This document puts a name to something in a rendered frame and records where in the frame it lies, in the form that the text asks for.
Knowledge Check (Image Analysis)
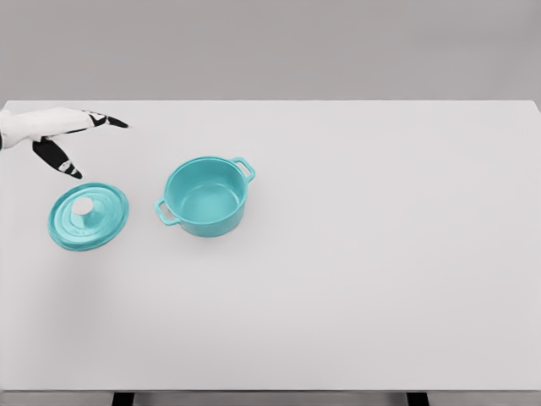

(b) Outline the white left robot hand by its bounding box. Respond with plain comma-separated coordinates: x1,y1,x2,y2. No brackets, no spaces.
0,107,129,180

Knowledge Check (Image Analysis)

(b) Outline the teal pot lid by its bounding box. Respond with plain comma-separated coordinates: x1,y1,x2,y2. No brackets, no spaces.
47,182,129,253

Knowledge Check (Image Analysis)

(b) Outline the teal pot with handles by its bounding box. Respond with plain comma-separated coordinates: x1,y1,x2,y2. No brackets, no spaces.
154,156,257,239

